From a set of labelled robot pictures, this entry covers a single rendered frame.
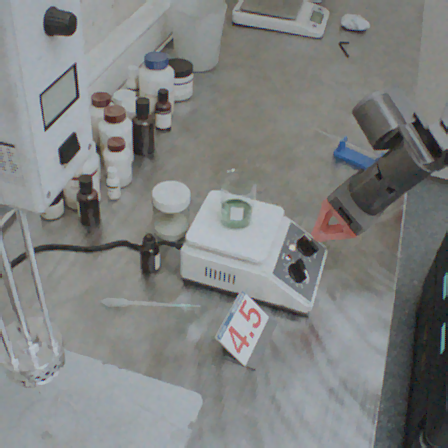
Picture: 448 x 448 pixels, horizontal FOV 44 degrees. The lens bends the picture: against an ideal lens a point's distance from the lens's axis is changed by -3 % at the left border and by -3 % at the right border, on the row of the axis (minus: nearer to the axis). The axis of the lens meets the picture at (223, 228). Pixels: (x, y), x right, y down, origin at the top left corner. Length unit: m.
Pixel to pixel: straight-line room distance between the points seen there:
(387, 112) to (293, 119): 0.52
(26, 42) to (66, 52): 0.04
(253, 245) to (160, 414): 0.26
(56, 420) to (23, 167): 0.44
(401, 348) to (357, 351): 1.01
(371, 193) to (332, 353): 0.23
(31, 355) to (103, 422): 0.17
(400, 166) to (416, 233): 1.50
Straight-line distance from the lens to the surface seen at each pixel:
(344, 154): 1.15
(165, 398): 0.74
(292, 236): 0.87
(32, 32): 0.33
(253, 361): 0.78
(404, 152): 0.72
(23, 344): 0.59
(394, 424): 1.68
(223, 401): 0.75
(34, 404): 0.75
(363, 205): 0.76
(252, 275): 0.80
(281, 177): 1.07
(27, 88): 0.33
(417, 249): 2.15
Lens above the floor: 1.40
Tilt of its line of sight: 43 degrees down
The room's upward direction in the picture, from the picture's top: 5 degrees clockwise
